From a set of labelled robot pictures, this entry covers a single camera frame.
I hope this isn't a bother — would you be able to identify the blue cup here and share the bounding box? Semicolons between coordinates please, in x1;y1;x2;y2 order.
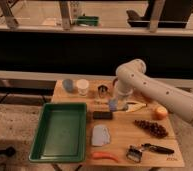
62;79;74;93

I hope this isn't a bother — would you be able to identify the small metal cup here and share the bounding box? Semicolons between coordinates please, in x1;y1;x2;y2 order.
98;85;108;98

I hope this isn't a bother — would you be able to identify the wooden table board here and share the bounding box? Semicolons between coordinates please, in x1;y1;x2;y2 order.
52;80;185;168

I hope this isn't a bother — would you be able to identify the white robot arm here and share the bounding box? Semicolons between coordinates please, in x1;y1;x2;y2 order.
114;59;193;126

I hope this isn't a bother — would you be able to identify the black rectangular block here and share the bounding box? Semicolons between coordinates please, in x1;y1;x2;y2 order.
93;111;113;120

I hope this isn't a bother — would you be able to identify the bunch of dark grapes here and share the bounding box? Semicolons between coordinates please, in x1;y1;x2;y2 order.
134;120;168;138

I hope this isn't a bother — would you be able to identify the orange carrot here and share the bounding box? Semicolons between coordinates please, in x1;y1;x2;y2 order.
92;152;119;163

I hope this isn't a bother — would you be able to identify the white cup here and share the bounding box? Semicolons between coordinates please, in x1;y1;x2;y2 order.
76;79;89;96

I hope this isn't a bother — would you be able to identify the black handled peeler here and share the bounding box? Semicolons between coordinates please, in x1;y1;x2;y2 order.
141;143;175;154

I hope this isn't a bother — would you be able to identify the light blue cloth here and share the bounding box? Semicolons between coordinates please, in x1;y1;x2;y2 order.
91;125;110;147

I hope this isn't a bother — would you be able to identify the green plastic tray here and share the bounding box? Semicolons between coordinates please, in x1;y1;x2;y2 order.
29;102;87;163

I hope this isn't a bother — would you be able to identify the metal brush tool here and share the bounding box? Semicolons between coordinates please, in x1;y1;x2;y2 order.
126;146;142;163

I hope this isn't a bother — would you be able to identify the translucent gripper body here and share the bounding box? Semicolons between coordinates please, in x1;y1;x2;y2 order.
114;88;132;110

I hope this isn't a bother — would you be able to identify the green box on shelf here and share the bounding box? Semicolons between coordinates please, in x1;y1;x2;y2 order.
76;15;99;26

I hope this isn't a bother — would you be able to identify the blue sponge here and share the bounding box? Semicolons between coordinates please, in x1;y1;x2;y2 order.
108;99;117;111

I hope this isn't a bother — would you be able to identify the orange apple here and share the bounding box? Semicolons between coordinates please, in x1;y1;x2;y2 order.
155;106;168;120

